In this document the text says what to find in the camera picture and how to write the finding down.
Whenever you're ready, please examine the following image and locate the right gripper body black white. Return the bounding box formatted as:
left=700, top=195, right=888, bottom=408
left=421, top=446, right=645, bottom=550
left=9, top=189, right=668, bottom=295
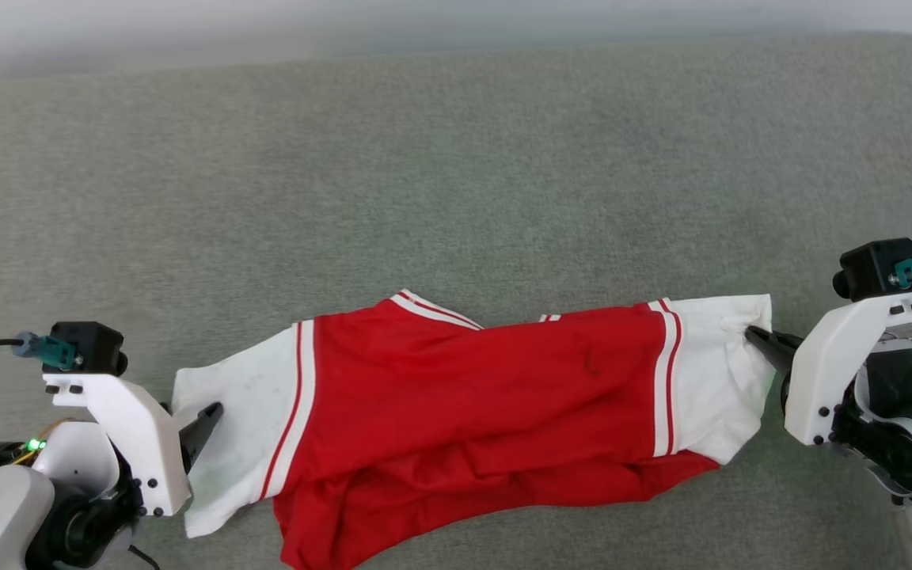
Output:
left=832, top=339, right=912, bottom=500

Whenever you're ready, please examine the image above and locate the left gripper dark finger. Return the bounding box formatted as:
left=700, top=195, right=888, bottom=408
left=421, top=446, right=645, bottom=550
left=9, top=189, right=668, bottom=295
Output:
left=179, top=402, right=224, bottom=476

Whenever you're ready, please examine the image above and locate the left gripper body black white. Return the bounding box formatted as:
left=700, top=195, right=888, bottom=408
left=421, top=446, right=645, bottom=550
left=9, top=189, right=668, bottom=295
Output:
left=0, top=421, right=143, bottom=567

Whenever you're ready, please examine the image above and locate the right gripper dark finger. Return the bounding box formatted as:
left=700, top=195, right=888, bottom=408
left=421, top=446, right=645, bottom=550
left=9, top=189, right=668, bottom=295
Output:
left=745, top=325, right=805, bottom=373

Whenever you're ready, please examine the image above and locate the red and white sports garment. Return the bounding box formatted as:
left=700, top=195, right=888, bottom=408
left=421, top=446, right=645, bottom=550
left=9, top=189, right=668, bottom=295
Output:
left=171, top=289, right=777, bottom=570

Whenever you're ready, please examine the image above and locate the grey fabric sofa cushion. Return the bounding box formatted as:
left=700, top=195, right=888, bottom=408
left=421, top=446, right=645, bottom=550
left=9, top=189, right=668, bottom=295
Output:
left=0, top=32, right=912, bottom=570

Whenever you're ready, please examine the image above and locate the left camera cable teal plug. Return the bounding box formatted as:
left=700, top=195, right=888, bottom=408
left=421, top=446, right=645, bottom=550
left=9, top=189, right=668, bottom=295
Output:
left=0, top=331, right=81, bottom=371

